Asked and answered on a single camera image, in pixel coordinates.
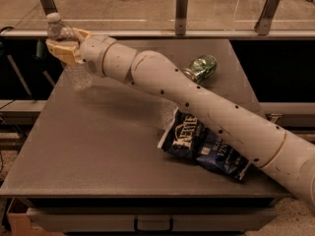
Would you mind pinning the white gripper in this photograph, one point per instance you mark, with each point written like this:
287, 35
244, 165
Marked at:
93, 53

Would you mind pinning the clear plastic water bottle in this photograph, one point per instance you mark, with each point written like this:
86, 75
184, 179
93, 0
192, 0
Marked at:
59, 30

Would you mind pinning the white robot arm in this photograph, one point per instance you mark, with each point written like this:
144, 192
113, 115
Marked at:
282, 155

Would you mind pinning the green soda can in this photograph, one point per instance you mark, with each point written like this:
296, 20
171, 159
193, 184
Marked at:
199, 69

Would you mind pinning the blue Kettle chips bag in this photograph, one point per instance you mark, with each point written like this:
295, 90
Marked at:
186, 137

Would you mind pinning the grey table drawer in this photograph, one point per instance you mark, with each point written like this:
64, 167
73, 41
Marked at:
92, 219

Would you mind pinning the cardboard box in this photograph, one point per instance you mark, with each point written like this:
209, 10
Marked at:
21, 225

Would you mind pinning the left metal rail bracket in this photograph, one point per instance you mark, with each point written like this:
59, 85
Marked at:
48, 6

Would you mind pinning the metal rail bracket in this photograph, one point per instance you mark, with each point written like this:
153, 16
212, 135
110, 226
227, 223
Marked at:
181, 9
48, 6
263, 25

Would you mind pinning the metal guard rail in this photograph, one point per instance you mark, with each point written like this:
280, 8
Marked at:
228, 34

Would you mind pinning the middle metal rail bracket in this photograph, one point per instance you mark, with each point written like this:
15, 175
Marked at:
181, 9

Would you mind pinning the right metal rail bracket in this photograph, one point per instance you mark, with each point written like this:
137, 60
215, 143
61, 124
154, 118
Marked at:
263, 25

